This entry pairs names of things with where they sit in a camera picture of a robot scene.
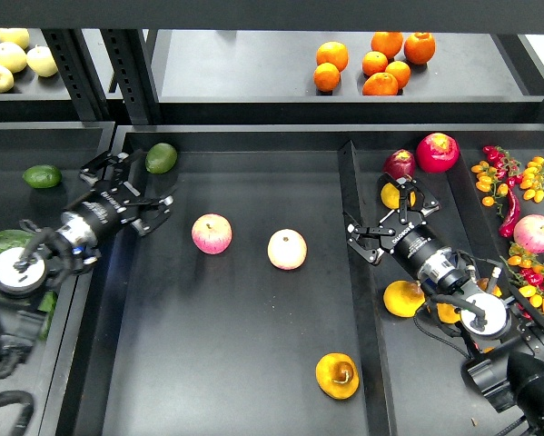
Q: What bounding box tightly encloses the pink apple right side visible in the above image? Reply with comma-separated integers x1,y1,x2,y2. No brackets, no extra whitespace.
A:
513,214,544,253

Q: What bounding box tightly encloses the orange on shelf top right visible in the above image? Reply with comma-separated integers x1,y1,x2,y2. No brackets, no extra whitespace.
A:
403,32,436,65

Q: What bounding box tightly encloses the pale pink apple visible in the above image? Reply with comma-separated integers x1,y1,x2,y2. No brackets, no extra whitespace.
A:
267,229,307,271

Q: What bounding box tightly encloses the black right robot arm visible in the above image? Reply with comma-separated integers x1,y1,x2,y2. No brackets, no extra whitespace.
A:
340,170,544,435

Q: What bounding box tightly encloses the bright red apple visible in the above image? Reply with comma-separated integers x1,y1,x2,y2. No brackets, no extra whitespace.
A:
416,133,460,173

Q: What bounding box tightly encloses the orange on shelf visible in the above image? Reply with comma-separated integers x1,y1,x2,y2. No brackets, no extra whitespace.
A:
315,41,350,72
313,63,341,93
385,61,411,90
403,32,436,65
361,72,399,95
361,51,389,77
371,32,404,59

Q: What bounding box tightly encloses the black shelf post centre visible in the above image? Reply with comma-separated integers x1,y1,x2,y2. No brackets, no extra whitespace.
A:
100,29,163,125

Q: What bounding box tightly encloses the orange on shelf right centre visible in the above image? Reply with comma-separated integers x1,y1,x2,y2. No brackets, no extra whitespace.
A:
385,61,411,90

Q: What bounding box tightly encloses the green avocado lower left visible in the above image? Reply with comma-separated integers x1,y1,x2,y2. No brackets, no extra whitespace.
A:
37,291,57,341

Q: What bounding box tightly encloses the black shelf post left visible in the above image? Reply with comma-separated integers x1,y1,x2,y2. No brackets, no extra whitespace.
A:
42,29,111,122

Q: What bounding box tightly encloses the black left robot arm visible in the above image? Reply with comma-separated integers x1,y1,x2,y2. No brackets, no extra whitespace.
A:
0,150,173,435

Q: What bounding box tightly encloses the pale yellow pear middle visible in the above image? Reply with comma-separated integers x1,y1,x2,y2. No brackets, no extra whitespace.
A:
0,42,27,74

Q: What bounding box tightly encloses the yellow cherry tomato bunch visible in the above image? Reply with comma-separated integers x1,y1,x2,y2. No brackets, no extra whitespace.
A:
519,155,544,203

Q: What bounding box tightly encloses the red chili pepper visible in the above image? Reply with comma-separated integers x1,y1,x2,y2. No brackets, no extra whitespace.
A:
499,188,520,238

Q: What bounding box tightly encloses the yellow pear right tray left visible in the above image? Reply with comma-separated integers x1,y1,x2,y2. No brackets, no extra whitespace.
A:
382,281,425,318

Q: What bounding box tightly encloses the orange on shelf far left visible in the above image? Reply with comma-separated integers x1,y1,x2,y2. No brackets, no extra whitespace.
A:
315,41,350,72

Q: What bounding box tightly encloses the pale yellow pear top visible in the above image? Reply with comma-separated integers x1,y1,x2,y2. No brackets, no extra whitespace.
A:
0,27,30,50

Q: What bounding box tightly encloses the orange on shelf lower left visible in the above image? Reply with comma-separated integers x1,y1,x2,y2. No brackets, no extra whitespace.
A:
313,63,341,93

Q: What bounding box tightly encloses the mixed cherry tomatoes right edge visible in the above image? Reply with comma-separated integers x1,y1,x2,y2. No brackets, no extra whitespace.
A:
507,243,544,316

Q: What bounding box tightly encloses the dark red apple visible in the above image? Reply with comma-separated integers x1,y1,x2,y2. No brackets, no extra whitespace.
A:
382,149,416,179

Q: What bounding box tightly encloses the red cherry tomato bunch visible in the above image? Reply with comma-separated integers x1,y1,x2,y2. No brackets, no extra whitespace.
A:
482,145,523,187

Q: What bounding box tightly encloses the black left tray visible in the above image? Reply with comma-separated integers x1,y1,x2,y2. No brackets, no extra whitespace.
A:
0,122,114,435

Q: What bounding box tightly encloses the dark green avocado left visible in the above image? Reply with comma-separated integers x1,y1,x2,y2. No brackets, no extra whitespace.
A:
0,229,34,253

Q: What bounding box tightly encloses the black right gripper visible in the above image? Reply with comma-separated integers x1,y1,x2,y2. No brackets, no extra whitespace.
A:
342,173,454,278

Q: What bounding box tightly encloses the black tray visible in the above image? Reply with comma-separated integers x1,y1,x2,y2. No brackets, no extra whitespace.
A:
0,122,114,435
37,123,544,436

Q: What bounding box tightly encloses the pale yellow pear right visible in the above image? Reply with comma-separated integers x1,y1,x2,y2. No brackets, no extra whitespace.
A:
26,45,58,77

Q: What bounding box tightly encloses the black tray divider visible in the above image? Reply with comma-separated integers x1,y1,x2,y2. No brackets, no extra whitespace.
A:
337,140,398,435

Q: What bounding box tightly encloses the yellow pear under right arm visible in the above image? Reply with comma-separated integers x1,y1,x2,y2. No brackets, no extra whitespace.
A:
427,302,460,324

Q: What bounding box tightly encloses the orange on shelf front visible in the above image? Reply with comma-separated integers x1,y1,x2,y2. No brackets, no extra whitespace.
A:
361,72,399,95

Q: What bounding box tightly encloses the pink red apple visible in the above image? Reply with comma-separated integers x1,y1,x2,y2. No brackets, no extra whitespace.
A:
191,213,232,255

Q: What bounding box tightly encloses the black centre tray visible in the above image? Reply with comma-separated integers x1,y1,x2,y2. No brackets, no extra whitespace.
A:
37,123,544,436

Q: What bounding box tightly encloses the black shelf post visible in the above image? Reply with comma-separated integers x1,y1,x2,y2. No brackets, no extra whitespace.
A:
100,29,163,125
42,29,111,122

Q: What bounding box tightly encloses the green avocado at tray corner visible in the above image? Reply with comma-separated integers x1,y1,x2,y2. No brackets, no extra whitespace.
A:
145,143,178,174

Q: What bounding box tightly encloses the orange cherry tomato bunch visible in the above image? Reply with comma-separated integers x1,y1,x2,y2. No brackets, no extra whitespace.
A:
470,161,509,207

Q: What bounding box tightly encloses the green avocado upper left tray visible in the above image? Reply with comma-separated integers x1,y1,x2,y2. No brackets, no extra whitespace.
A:
23,164,62,189

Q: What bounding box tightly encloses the orange on shelf top middle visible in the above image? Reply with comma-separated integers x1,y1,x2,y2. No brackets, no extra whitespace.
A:
371,32,404,59

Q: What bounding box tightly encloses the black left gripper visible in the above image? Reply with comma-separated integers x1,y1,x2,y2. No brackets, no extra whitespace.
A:
62,150,177,241

